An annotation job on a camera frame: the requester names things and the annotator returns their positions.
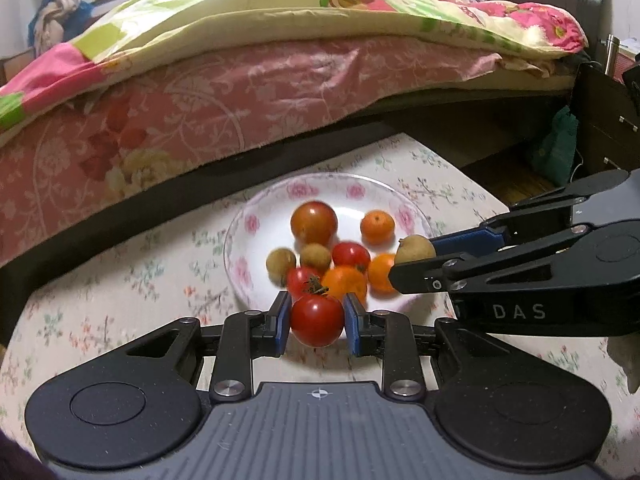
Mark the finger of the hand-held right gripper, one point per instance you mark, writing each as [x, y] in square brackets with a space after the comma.
[465, 240]
[425, 277]

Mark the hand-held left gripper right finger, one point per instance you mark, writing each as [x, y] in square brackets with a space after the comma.
[352, 325]

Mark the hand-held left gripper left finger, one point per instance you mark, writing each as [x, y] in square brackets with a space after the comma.
[282, 322]

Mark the brown longan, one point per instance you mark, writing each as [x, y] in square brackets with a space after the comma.
[414, 249]
[315, 256]
[281, 265]

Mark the small red tomato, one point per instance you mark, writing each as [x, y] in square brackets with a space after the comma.
[300, 280]
[317, 320]
[351, 255]

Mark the small orange mandarin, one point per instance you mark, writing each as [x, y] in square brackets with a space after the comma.
[377, 227]

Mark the white floral rimmed plate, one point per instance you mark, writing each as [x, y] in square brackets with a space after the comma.
[350, 215]

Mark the large orange-red tomato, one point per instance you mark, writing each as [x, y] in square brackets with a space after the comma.
[313, 222]

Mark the green bag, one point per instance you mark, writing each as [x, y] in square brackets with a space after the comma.
[555, 145]

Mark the dark wooden nightstand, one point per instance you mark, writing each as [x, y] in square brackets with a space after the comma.
[610, 120]

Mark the bed with pink floral sheet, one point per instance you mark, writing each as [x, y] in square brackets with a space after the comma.
[200, 110]

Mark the metal cylinder flask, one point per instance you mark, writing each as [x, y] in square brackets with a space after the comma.
[611, 52]

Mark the colourful floral quilt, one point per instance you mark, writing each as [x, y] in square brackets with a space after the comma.
[250, 0]

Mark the pile of clothes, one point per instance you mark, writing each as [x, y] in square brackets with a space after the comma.
[50, 25]

